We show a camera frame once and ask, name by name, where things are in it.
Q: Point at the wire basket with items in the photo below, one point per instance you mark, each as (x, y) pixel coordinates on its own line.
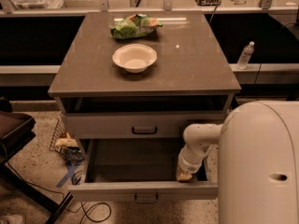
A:
(63, 144)

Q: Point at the grey drawer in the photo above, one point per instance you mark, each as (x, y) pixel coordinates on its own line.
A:
(135, 124)
(138, 170)

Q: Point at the clear plastic water bottle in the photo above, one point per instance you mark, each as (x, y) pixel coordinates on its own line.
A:
(245, 55)

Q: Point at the green chip bag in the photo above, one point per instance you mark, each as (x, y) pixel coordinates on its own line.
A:
(135, 26)

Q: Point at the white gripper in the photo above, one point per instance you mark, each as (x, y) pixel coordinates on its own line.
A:
(189, 167)

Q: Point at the white paper bowl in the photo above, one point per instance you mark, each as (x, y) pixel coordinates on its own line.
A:
(134, 58)

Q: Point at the grey drawer cabinet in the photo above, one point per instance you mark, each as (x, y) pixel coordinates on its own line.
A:
(190, 74)

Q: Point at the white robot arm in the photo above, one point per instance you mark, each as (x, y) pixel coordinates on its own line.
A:
(258, 162)

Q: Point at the dark chair at left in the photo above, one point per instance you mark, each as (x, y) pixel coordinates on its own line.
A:
(16, 131)

